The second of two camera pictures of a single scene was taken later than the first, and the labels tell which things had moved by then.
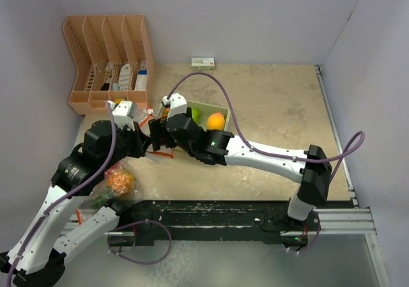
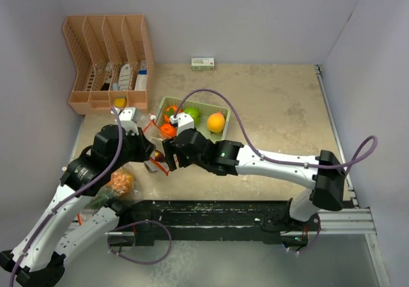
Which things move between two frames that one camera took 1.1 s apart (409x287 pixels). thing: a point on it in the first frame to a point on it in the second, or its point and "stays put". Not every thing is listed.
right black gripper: x=156 y=130 to x=168 y=144
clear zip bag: x=147 y=114 to x=156 y=133
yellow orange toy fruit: x=216 y=121 stays put
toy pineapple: x=119 y=183 stays put
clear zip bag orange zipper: x=119 y=184 stays put
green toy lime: x=196 y=115 stays put
